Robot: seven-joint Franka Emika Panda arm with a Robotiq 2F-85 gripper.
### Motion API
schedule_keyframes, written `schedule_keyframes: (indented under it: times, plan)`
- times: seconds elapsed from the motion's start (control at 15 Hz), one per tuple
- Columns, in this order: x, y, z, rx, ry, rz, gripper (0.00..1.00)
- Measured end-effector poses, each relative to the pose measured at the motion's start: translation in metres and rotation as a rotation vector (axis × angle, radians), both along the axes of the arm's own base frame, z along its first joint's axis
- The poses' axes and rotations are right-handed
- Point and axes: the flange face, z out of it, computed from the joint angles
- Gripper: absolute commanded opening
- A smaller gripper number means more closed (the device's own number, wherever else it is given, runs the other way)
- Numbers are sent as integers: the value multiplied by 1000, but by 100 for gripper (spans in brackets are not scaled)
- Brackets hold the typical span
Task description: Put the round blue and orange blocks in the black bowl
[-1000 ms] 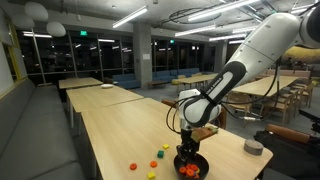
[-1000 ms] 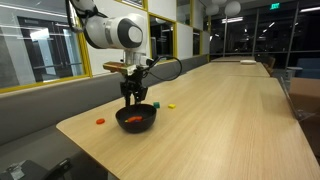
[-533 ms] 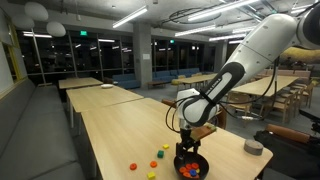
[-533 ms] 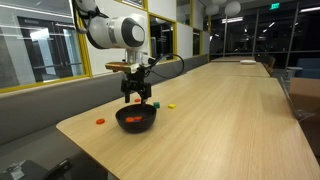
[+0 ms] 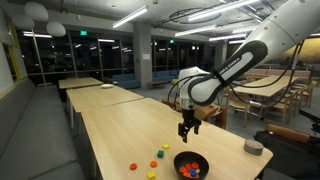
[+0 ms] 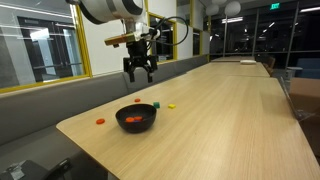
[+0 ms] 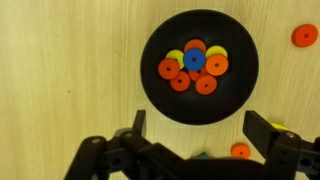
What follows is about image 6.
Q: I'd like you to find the light wooden table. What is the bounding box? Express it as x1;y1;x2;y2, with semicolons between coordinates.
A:
186;61;271;79
210;55;256;63

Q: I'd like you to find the brown wooden chair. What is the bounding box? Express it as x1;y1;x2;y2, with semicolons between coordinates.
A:
279;76;320;122
263;54;277;76

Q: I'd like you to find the black camera stand gear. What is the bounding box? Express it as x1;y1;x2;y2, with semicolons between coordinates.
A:
0;158;73;180

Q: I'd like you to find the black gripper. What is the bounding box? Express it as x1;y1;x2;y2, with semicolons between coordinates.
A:
123;39;159;84

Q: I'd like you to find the yellow window frame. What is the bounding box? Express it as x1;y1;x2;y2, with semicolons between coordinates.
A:
0;3;94;95
189;0;212;58
143;0;179;64

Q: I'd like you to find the blue sofa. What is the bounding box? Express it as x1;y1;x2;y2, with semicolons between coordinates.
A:
294;58;320;80

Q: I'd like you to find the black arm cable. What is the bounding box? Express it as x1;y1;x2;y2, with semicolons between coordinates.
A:
151;15;190;47

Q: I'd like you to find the white round pendant lamp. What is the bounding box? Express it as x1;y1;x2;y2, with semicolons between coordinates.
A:
224;0;242;18
205;3;220;17

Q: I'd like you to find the grey bench sofa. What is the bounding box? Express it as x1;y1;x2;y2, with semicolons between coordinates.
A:
0;54;209;180

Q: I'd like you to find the wrist camera on tan mount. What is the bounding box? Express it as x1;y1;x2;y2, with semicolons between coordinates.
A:
104;25;153;49

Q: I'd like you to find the dark glass double door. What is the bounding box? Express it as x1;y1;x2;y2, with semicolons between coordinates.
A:
17;16;84;83

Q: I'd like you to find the black bowl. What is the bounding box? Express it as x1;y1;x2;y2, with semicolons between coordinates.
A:
115;103;158;134

